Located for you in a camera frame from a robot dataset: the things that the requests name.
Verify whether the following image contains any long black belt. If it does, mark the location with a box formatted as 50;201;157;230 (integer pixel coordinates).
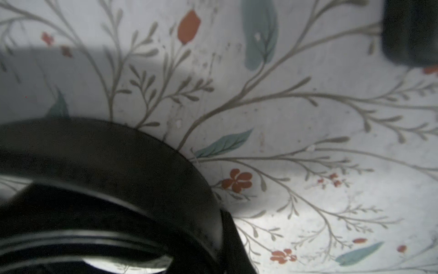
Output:
1;118;227;274

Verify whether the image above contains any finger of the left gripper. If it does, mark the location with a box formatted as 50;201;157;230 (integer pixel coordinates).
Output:
382;0;438;67

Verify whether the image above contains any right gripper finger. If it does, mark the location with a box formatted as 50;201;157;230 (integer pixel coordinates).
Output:
221;210;257;274

